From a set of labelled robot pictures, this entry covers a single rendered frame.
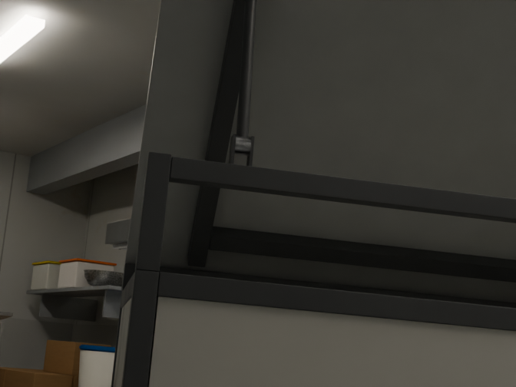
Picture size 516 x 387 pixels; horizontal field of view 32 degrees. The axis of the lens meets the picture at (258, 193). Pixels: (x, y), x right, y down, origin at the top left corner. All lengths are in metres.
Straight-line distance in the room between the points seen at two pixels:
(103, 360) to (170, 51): 5.48
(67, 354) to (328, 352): 6.62
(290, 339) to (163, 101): 0.62
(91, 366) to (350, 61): 5.57
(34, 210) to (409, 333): 8.49
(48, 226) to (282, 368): 8.49
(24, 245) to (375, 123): 8.08
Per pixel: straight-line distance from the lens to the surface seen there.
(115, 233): 2.91
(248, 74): 1.61
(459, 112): 1.99
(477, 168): 2.07
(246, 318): 1.51
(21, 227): 9.84
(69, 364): 8.03
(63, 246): 9.97
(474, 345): 1.62
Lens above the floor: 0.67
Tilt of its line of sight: 11 degrees up
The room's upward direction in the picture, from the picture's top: 5 degrees clockwise
